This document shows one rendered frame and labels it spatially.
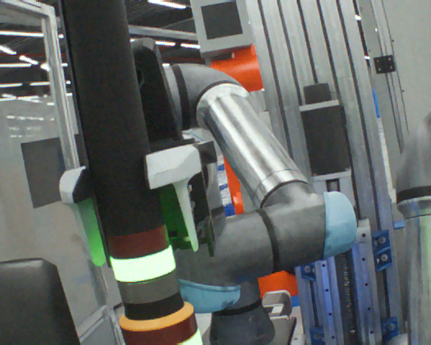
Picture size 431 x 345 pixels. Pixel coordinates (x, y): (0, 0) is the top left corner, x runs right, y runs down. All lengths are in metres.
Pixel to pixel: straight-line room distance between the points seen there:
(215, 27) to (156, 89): 3.91
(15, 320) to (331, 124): 0.84
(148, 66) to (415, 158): 0.40
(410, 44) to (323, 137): 1.07
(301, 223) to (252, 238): 0.06
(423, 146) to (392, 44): 1.43
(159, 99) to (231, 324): 0.79
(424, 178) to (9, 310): 0.50
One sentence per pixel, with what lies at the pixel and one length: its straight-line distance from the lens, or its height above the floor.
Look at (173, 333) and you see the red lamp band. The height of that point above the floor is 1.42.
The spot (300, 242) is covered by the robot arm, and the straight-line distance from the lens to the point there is 0.56.
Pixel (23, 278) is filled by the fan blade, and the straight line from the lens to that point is 0.42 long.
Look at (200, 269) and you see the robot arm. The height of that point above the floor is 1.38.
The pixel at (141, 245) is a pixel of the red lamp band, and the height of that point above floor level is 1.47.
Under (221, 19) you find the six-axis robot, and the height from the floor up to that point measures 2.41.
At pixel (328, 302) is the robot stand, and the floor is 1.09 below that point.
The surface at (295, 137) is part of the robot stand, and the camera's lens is 1.19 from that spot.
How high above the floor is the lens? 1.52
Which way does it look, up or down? 5 degrees down
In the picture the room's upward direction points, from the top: 11 degrees counter-clockwise
